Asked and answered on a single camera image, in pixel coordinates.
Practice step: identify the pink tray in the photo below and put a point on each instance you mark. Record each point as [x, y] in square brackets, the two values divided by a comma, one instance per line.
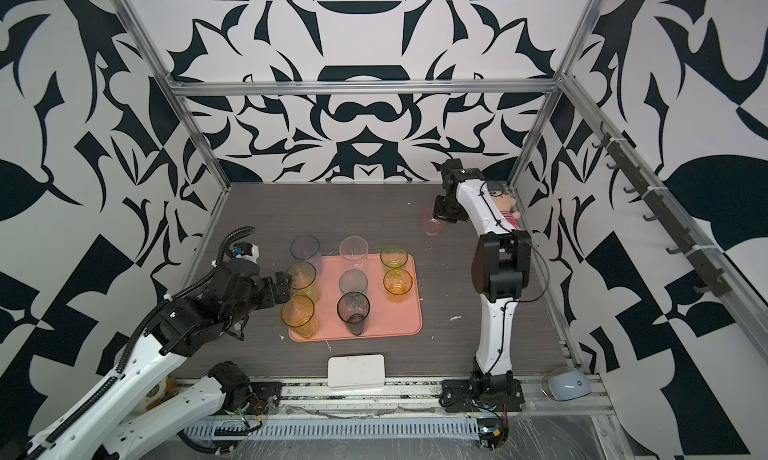
[387, 318]

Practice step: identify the brown white plush toy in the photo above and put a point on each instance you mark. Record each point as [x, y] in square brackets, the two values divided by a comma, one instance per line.
[158, 393]

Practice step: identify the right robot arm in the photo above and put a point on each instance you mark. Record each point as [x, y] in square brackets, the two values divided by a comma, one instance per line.
[500, 269]

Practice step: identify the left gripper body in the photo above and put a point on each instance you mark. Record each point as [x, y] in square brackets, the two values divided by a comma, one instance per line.
[260, 293]

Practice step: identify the yellow short glass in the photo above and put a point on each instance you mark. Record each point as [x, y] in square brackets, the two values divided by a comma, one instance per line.
[398, 284]

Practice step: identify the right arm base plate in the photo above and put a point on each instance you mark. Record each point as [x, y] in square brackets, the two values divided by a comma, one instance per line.
[498, 395]

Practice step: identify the grey white dish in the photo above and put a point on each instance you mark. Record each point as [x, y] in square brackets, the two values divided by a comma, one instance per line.
[565, 384]

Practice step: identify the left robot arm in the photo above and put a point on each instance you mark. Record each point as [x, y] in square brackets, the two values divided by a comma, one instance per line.
[99, 427]

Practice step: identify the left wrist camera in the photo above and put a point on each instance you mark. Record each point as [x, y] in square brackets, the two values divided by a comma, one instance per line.
[246, 251]

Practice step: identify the amber tall glass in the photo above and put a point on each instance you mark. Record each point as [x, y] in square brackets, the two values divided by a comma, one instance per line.
[299, 314]

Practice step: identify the green small glass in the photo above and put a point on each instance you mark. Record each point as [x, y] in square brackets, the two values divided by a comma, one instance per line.
[394, 257]

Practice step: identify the pink glass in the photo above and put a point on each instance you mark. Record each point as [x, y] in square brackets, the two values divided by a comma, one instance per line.
[431, 226]

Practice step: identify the blue-purple glass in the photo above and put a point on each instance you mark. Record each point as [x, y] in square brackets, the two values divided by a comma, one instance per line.
[307, 248]

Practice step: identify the white cable duct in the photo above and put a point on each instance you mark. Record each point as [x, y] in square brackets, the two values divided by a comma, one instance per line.
[338, 429]

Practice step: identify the white box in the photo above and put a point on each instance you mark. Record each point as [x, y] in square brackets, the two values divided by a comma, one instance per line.
[356, 372]

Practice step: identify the dark grey glass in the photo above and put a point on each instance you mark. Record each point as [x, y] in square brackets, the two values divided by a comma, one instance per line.
[353, 309]

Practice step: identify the yellow-green glass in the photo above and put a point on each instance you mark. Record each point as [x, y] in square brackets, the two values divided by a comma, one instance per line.
[304, 281]

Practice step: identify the wall hook rail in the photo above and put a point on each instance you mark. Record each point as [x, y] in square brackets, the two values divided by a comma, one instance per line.
[688, 239]

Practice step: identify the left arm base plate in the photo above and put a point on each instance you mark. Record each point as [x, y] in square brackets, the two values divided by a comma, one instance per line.
[262, 396]

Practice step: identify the pink plush doll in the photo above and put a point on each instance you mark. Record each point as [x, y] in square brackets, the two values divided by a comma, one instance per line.
[505, 203]

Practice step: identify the teal glass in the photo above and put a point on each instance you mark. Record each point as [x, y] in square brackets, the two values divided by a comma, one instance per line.
[353, 281]

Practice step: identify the clear tall glass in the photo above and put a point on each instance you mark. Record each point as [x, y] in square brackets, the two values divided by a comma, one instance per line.
[354, 251]

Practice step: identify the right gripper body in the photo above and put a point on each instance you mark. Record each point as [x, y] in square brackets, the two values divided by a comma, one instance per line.
[447, 210]

